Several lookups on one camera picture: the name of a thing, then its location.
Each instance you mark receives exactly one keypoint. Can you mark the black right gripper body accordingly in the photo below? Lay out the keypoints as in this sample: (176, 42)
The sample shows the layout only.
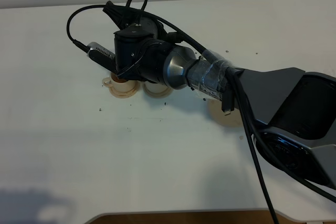
(122, 16)

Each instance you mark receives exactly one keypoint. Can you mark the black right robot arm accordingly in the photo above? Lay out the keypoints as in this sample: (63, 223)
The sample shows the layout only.
(289, 112)

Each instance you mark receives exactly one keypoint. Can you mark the beige teapot saucer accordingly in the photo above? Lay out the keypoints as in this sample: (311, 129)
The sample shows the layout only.
(227, 120)

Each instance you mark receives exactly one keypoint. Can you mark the left beige teacup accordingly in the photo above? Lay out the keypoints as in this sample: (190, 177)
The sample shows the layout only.
(119, 84)

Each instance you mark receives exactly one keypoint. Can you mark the beige teacup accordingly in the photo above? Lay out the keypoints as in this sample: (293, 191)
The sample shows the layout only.
(155, 89)
(119, 84)

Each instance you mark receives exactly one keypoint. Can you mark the right beige teacup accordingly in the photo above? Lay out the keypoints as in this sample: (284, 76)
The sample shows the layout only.
(155, 89)

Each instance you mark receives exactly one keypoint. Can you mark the left cup saucer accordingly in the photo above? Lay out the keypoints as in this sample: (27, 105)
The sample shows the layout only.
(127, 94)

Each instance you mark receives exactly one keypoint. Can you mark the cup saucer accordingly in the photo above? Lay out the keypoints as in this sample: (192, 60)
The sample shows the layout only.
(127, 94)
(158, 97)

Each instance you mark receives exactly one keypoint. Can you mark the right cup saucer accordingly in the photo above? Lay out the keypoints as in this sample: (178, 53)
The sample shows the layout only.
(158, 97)

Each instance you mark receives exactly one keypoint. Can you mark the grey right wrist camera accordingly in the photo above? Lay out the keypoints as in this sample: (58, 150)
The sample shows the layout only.
(102, 56)

